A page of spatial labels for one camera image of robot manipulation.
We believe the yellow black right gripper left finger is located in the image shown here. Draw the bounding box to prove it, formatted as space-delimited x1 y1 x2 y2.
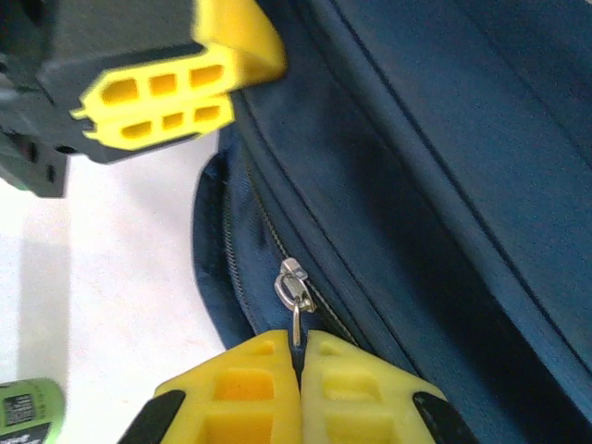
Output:
117 328 302 444

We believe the navy blue backpack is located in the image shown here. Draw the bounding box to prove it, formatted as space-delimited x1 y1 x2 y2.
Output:
191 0 592 444

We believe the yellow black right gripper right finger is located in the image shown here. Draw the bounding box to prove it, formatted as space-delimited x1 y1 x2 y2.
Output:
300 329 481 444

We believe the green lidded jar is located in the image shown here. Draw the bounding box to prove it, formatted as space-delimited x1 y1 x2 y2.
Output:
0 376 66 444

